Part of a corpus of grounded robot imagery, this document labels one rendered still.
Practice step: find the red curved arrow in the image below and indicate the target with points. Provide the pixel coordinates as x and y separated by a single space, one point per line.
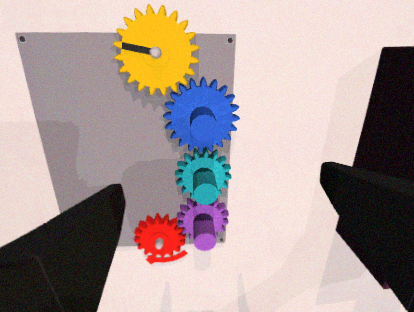
151 260

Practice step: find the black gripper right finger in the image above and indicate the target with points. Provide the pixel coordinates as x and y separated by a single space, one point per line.
379 212

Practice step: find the teal gear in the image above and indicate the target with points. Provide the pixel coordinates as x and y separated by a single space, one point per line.
203 175

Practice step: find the red gear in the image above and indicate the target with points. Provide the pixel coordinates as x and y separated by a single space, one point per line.
161 228

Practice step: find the yellow gear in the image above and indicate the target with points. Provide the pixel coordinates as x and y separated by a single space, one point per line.
152 30

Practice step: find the purple gear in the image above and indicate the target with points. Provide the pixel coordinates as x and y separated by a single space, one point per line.
203 222

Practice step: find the blue gear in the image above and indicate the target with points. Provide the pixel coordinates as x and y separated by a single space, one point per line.
201 115

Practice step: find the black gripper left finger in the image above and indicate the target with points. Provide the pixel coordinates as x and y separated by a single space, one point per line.
62 266

